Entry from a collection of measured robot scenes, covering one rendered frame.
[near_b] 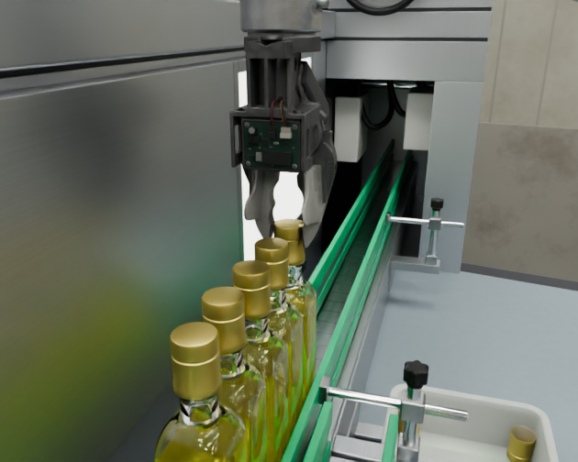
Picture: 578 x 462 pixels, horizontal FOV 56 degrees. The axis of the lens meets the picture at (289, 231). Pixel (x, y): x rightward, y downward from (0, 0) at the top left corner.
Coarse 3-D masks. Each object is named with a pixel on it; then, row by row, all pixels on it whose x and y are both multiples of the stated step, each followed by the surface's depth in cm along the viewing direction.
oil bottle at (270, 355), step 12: (276, 336) 51; (252, 348) 49; (264, 348) 49; (276, 348) 50; (252, 360) 48; (264, 360) 48; (276, 360) 49; (264, 372) 48; (276, 372) 49; (276, 384) 50; (276, 396) 50; (276, 408) 51; (276, 420) 51; (276, 432) 52; (276, 444) 52; (276, 456) 53
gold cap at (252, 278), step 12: (240, 264) 49; (252, 264) 49; (264, 264) 49; (240, 276) 47; (252, 276) 47; (264, 276) 47; (240, 288) 47; (252, 288) 47; (264, 288) 48; (252, 300) 47; (264, 300) 48; (252, 312) 48; (264, 312) 48
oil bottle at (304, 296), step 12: (288, 288) 60; (300, 288) 60; (312, 288) 62; (288, 300) 59; (300, 300) 59; (312, 300) 61; (312, 312) 61; (312, 324) 62; (312, 336) 63; (312, 348) 64; (312, 360) 64; (312, 372) 65
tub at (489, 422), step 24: (456, 408) 82; (480, 408) 81; (504, 408) 80; (528, 408) 79; (384, 432) 74; (432, 432) 84; (456, 432) 83; (480, 432) 82; (504, 432) 81; (432, 456) 79; (456, 456) 79; (480, 456) 79; (504, 456) 79; (552, 456) 70
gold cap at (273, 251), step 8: (264, 240) 54; (272, 240) 54; (280, 240) 54; (256, 248) 53; (264, 248) 52; (272, 248) 52; (280, 248) 52; (256, 256) 53; (264, 256) 52; (272, 256) 52; (280, 256) 52; (272, 264) 52; (280, 264) 53; (272, 272) 53; (280, 272) 53; (272, 280) 53; (280, 280) 53; (288, 280) 54; (272, 288) 53; (280, 288) 53
